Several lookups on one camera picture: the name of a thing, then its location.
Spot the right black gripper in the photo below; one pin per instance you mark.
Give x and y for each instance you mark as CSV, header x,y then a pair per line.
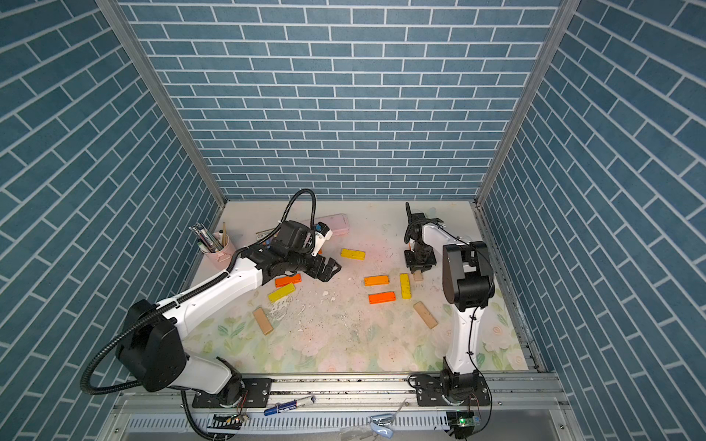
x,y
413,266

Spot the colourful marker box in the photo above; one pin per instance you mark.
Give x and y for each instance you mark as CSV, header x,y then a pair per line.
x,y
265,237

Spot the clear plastic bag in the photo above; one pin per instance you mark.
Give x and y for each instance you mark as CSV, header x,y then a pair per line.
x,y
379,428

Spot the orange block left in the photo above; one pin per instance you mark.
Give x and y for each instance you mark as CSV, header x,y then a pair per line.
x,y
281,282

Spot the green lit circuit board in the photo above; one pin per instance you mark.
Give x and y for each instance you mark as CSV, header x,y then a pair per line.
x,y
461,424

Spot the aluminium front rail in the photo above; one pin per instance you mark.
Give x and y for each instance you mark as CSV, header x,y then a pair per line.
x,y
348,400

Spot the wooden block right low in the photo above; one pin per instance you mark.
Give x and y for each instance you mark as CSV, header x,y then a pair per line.
x,y
425,315

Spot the pink pencil case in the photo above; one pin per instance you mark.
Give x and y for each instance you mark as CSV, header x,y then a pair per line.
x,y
338,224

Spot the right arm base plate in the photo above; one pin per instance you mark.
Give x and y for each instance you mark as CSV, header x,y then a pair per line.
x,y
450,390

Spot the pink pen cup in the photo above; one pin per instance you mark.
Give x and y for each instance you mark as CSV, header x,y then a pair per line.
x,y
221,258

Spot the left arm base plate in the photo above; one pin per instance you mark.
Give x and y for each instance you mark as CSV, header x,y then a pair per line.
x,y
247,393

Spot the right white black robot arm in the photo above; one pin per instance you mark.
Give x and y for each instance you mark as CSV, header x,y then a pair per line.
x,y
467,279

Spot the orange block centre low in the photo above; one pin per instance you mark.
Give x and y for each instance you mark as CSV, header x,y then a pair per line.
x,y
383,297

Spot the blue screwdriver on rail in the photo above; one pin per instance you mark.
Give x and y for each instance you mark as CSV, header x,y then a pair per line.
x,y
290,405

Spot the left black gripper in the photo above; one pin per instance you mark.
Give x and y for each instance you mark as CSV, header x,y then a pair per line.
x,y
327,272

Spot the light orange block centre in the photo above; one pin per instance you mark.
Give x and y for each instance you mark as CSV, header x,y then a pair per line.
x,y
376,280

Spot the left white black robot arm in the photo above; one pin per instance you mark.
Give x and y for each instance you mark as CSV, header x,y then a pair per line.
x,y
152,348

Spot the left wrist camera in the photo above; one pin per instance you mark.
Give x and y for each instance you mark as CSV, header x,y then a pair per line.
x,y
298,238

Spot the pens in cup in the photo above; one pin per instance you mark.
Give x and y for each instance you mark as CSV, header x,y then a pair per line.
x,y
212,240

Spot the yellow block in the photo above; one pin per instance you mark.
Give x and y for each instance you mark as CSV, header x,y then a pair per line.
x,y
405,286
353,254
281,293

